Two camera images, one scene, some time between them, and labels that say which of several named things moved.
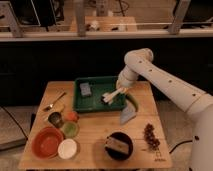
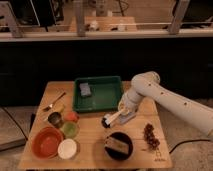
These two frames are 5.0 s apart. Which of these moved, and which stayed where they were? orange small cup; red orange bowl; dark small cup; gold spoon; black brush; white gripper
Moved: white gripper; black brush
Stayed: gold spoon; red orange bowl; dark small cup; orange small cup
